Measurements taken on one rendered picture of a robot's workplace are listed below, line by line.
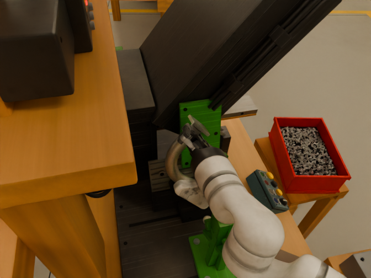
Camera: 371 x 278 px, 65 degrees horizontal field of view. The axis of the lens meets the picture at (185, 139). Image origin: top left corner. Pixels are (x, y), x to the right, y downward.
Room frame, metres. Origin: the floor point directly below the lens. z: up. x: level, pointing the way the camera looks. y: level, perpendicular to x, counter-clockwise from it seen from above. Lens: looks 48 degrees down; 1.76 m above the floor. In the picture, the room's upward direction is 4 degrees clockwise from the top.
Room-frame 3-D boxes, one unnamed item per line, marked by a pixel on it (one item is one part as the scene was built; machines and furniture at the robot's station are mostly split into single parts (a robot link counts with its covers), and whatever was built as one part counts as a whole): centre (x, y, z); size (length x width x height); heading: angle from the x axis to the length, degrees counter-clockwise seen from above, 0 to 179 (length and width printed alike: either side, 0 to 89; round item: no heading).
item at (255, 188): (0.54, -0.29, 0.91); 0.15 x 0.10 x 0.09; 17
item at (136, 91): (0.70, 0.21, 1.07); 0.30 x 0.18 x 0.34; 17
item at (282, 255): (0.30, -0.32, 0.91); 0.10 x 0.08 x 0.03; 68
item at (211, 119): (0.58, -0.03, 1.17); 0.13 x 0.12 x 0.20; 17
